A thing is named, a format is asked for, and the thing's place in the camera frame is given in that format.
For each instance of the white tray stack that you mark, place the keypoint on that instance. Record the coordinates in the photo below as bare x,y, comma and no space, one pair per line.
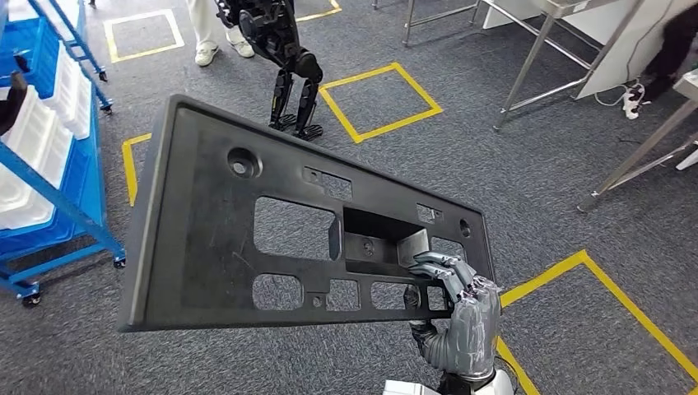
33,158
71,92

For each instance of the white power strip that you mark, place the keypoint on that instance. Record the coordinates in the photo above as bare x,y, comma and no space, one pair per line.
633,101

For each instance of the blue wheeled cart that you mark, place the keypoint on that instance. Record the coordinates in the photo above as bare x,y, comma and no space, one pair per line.
65,210

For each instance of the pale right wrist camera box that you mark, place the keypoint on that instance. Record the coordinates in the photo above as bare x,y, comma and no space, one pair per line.
409,388

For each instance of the black plastic licence plate panel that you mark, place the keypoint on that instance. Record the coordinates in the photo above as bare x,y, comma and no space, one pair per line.
191,245

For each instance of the white panel board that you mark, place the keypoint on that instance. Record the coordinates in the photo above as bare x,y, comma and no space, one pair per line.
616,43

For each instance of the black humanoid robot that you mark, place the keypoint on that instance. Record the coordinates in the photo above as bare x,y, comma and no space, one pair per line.
272,32

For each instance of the person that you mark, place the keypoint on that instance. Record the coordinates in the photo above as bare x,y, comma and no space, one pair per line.
204,27

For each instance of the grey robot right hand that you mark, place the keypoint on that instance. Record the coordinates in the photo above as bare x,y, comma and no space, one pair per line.
471,332

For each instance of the blue plastic bin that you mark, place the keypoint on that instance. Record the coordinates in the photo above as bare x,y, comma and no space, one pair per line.
87,180
30,43

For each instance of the pale yellow floor tape square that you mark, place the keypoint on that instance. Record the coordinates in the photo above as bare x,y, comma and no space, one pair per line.
148,52

